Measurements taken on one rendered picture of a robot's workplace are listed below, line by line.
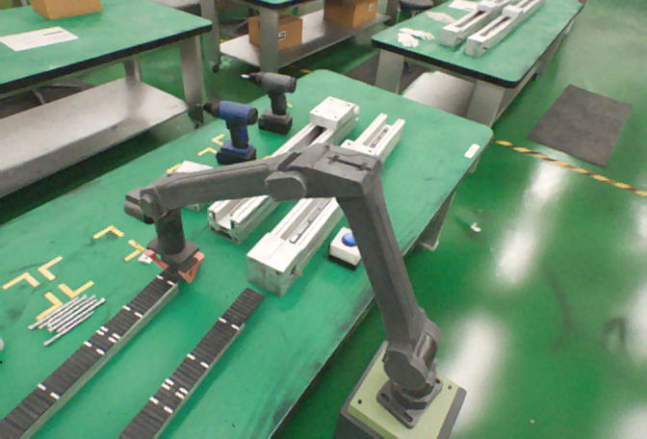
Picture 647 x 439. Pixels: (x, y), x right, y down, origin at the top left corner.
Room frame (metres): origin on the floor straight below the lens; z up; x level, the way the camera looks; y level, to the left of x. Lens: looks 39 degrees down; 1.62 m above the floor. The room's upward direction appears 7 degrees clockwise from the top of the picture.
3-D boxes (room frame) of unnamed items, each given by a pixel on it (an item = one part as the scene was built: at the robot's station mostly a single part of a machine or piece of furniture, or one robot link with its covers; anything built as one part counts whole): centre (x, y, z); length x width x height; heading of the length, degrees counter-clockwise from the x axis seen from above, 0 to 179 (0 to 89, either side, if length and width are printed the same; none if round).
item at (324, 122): (1.41, 0.01, 0.87); 0.16 x 0.11 x 0.07; 157
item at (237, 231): (1.18, 0.10, 0.82); 0.80 x 0.10 x 0.09; 157
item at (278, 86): (1.43, 0.25, 0.89); 0.20 x 0.08 x 0.22; 80
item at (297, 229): (1.10, -0.07, 0.82); 0.80 x 0.10 x 0.09; 157
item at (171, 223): (0.65, 0.34, 0.98); 0.07 x 0.06 x 0.07; 67
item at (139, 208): (0.66, 0.37, 1.02); 0.12 x 0.09 x 0.12; 67
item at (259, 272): (0.69, 0.09, 0.83); 0.12 x 0.09 x 0.10; 67
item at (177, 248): (0.65, 0.33, 0.92); 0.10 x 0.07 x 0.07; 67
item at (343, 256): (0.80, -0.07, 0.81); 0.10 x 0.08 x 0.06; 67
